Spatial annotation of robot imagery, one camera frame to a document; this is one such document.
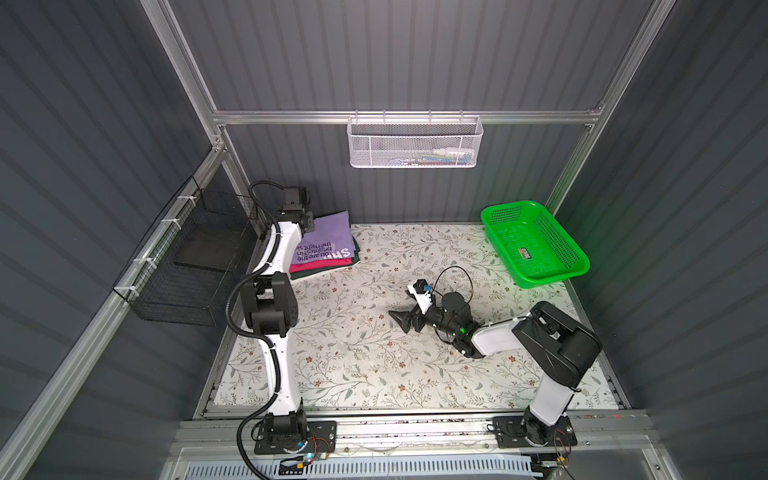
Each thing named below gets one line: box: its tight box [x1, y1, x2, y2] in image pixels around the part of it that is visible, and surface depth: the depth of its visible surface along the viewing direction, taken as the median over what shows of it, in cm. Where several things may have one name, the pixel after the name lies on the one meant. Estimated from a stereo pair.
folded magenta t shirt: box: [289, 258, 353, 273], surface depth 104 cm
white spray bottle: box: [432, 147, 475, 156], surface depth 93 cm
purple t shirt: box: [292, 210, 355, 264], surface depth 107 cm
